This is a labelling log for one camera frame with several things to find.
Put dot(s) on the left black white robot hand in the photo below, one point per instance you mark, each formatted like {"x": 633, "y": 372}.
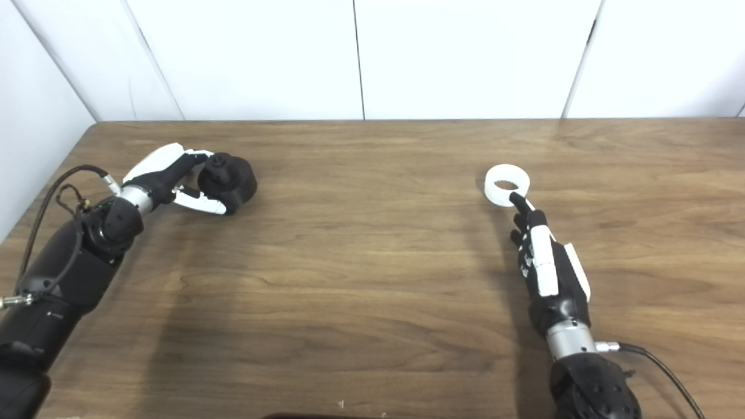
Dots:
{"x": 160, "y": 169}

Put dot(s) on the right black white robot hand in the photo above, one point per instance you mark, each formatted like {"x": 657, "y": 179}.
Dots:
{"x": 561, "y": 291}

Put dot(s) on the round black stepped part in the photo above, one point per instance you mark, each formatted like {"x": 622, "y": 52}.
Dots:
{"x": 238, "y": 183}

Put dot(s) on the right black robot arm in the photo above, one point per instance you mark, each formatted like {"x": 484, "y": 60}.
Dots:
{"x": 593, "y": 390}

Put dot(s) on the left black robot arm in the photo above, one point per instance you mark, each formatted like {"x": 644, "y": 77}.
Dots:
{"x": 58, "y": 279}

